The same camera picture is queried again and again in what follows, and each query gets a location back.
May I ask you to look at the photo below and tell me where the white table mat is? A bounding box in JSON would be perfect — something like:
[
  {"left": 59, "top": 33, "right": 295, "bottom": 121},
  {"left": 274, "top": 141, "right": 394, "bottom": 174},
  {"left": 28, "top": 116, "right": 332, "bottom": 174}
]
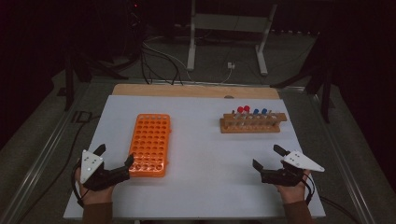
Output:
[{"left": 63, "top": 94, "right": 327, "bottom": 220}]

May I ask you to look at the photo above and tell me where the orange plastic tube rack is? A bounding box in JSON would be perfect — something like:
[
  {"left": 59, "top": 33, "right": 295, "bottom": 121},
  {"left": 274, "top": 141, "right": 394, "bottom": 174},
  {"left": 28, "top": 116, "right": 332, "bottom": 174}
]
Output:
[{"left": 128, "top": 113, "right": 172, "bottom": 178}]

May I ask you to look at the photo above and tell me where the white plug cable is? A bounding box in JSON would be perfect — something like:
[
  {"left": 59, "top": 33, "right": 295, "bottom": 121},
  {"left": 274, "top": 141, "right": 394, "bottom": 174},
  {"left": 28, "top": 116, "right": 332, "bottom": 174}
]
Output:
[{"left": 219, "top": 67, "right": 233, "bottom": 84}]

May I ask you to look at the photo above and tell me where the white metal stand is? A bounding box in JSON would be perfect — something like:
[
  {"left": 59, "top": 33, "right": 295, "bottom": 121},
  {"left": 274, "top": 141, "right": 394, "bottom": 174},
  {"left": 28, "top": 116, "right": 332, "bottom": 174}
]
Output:
[{"left": 186, "top": 0, "right": 278, "bottom": 77}]

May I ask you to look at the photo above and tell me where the hand-held gripper cable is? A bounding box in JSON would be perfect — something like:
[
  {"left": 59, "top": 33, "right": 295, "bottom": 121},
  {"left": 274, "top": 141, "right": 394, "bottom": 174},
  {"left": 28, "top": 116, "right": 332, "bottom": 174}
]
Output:
[
  {"left": 70, "top": 161, "right": 87, "bottom": 209},
  {"left": 300, "top": 172, "right": 316, "bottom": 206}
]

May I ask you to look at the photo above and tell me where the person's left hand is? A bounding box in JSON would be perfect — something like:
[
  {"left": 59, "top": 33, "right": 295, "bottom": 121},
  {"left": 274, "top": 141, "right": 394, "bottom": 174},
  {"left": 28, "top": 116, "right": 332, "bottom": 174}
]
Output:
[{"left": 75, "top": 164, "right": 116, "bottom": 206}]

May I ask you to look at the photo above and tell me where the right hand-held gripper cable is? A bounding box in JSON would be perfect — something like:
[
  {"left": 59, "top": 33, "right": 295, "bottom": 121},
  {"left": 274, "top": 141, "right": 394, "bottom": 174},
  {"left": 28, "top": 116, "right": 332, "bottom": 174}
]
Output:
[{"left": 300, "top": 172, "right": 316, "bottom": 206}]

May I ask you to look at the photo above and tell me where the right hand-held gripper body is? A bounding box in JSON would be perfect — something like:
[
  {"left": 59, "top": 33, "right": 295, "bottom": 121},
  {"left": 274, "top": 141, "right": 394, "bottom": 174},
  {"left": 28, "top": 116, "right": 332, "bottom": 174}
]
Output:
[{"left": 261, "top": 150, "right": 326, "bottom": 188}]

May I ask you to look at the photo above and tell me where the left hand-held gripper cable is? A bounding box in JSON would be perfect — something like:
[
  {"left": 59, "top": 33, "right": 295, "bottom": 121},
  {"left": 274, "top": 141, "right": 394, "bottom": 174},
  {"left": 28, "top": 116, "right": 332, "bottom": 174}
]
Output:
[{"left": 70, "top": 161, "right": 87, "bottom": 209}]

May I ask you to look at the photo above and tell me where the wooden test tube rack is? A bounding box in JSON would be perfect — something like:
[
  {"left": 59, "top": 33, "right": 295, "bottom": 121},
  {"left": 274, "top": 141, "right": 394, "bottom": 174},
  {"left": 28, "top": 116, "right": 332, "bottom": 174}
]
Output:
[{"left": 219, "top": 109, "right": 288, "bottom": 134}]

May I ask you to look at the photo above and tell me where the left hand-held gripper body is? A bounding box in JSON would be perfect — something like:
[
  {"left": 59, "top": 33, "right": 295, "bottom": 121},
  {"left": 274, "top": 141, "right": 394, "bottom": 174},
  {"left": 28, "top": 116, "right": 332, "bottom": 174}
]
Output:
[{"left": 79, "top": 148, "right": 131, "bottom": 191}]

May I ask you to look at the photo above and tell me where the dark equipment rack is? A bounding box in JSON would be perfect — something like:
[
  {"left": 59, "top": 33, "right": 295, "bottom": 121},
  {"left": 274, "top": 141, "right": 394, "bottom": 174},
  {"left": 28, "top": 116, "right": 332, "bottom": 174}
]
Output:
[{"left": 92, "top": 0, "right": 148, "bottom": 63}]

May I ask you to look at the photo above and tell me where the black floor cables bundle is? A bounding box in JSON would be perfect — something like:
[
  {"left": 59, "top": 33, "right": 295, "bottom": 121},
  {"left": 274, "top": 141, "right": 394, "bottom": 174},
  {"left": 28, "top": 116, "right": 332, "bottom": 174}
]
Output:
[{"left": 139, "top": 43, "right": 185, "bottom": 86}]

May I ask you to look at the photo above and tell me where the red capped test tube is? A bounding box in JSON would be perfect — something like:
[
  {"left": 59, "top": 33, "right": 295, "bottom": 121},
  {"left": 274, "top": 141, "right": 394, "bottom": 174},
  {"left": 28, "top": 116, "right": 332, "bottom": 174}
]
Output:
[
  {"left": 242, "top": 105, "right": 251, "bottom": 125},
  {"left": 234, "top": 105, "right": 245, "bottom": 127}
]

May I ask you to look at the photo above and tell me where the black stand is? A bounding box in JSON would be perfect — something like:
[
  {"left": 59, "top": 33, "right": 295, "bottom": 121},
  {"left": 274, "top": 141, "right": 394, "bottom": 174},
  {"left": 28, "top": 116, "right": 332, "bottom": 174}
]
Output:
[
  {"left": 63, "top": 46, "right": 129, "bottom": 112},
  {"left": 270, "top": 35, "right": 336, "bottom": 124}
]

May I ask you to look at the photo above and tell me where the person's right hand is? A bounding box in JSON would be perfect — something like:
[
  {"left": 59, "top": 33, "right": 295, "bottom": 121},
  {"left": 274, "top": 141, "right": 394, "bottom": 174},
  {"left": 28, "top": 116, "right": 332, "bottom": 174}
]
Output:
[{"left": 275, "top": 169, "right": 312, "bottom": 204}]

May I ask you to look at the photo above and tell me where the aluminium frame rail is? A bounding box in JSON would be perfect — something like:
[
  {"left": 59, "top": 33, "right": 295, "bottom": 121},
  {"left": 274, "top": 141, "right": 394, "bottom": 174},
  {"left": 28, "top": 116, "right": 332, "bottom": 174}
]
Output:
[
  {"left": 307, "top": 91, "right": 379, "bottom": 224},
  {"left": 0, "top": 82, "right": 92, "bottom": 224},
  {"left": 90, "top": 77, "right": 307, "bottom": 92}
]

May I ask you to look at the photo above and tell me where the thin black floor cable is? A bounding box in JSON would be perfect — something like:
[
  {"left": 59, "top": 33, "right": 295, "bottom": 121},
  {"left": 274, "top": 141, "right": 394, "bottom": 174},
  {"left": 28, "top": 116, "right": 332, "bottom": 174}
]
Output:
[
  {"left": 18, "top": 115, "right": 102, "bottom": 224},
  {"left": 318, "top": 195, "right": 361, "bottom": 224}
]

